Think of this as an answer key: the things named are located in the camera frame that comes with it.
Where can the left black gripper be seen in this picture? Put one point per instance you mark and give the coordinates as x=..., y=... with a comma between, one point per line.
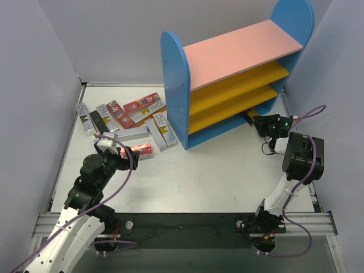
x=125, y=158

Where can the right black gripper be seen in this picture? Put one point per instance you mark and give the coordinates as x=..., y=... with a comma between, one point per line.
x=262, y=125

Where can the silver RO box table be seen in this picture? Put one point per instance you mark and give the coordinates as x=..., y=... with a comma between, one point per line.
x=249, y=115

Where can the silver RO toothpaste box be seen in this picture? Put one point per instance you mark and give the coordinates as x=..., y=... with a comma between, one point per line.
x=87, y=123

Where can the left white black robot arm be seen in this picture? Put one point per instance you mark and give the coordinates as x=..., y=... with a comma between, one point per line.
x=84, y=215

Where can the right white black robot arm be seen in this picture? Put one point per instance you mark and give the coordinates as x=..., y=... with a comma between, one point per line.
x=303, y=163

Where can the blue shelf with coloured boards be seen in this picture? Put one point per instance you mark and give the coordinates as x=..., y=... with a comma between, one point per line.
x=209, y=84

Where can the red 3D toothpaste box lower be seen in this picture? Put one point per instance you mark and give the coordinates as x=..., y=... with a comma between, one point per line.
x=145, y=150

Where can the black toothpaste box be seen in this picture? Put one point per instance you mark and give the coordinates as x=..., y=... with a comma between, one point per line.
x=99, y=122

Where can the plain silver box horizontal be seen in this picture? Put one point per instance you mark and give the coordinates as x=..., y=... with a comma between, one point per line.
x=131, y=133

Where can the red 3D toothpaste box upright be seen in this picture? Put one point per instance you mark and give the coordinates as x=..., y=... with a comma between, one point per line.
x=120, y=115

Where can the plain silver box diagonal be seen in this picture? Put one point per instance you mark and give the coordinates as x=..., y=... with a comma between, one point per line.
x=157, y=136

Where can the orange white RO toothpaste box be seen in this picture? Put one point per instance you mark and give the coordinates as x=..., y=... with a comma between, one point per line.
x=140, y=116

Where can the red 3D toothpaste box top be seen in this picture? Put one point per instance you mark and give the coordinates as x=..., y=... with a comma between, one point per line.
x=141, y=103

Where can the aluminium frame rail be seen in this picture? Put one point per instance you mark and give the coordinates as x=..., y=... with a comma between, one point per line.
x=318, y=224

